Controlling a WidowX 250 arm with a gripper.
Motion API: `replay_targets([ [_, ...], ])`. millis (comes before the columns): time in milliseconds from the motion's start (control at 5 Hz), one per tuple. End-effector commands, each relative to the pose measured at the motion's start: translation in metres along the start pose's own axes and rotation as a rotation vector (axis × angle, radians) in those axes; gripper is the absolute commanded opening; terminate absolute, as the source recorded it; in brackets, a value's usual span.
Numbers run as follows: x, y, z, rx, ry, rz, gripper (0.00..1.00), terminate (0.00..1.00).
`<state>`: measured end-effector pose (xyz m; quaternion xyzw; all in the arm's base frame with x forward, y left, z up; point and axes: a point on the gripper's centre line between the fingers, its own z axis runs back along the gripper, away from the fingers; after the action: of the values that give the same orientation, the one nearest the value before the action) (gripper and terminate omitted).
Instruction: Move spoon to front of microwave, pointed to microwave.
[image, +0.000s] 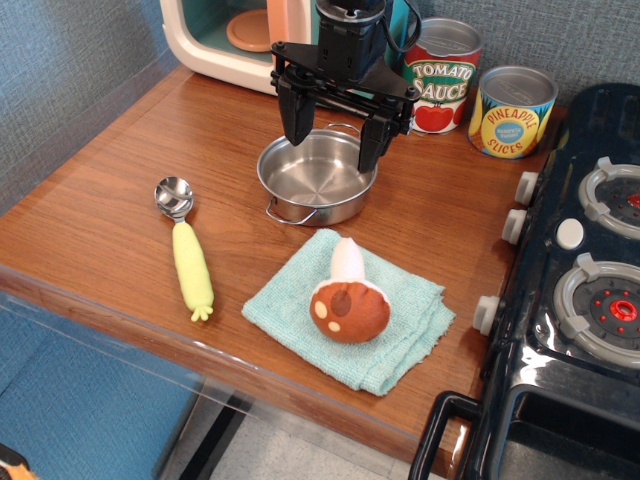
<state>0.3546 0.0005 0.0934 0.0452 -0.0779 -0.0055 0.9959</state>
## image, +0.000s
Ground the stainless steel pan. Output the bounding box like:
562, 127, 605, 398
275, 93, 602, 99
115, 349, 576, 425
257, 123, 378, 227

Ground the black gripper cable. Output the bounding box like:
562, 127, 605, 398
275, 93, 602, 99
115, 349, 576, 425
380, 0, 423, 55

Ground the black toy stove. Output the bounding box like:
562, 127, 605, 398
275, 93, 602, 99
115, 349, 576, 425
410, 83, 639, 479

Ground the plush brown mushroom toy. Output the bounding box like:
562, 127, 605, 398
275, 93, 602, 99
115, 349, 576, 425
309, 238, 391, 344

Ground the tomato sauce can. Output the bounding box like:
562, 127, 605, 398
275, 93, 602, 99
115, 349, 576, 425
401, 17, 484, 134

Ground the toy microwave teal and cream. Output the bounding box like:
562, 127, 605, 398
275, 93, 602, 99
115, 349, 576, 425
160, 1, 410, 98

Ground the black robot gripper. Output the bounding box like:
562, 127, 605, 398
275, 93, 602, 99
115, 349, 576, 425
271, 1, 421, 173

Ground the light blue cloth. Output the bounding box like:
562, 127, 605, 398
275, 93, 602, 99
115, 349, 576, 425
242, 229, 456, 396

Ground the spoon with yellow-green handle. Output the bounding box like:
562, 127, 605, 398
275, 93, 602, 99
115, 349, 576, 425
154, 176, 214, 322

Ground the orange object bottom left corner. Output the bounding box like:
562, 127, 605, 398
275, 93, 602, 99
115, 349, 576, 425
0, 444, 39, 480

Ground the pineapple slices can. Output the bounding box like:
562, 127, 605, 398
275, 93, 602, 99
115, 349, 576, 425
468, 65, 558, 159

